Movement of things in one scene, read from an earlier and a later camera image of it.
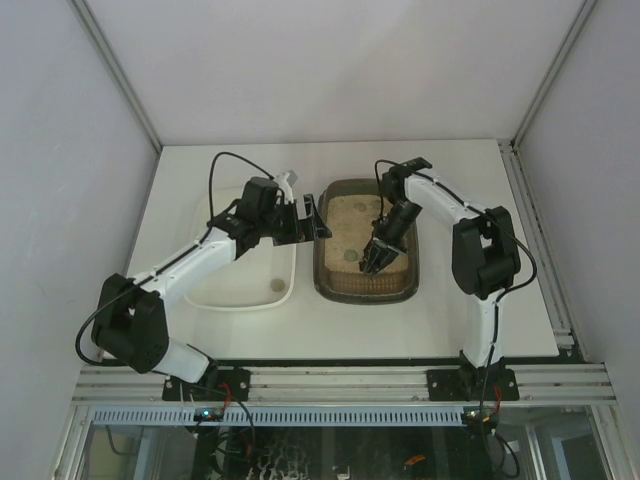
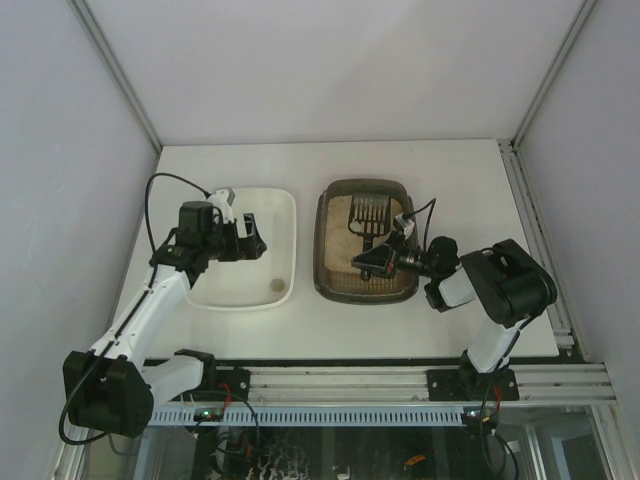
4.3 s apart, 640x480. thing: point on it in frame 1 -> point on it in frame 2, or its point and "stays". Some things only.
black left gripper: x=292 y=226 -> x=240 y=239
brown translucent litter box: x=344 y=217 stays
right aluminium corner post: x=553 y=73 stays
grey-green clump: x=277 y=285 stays
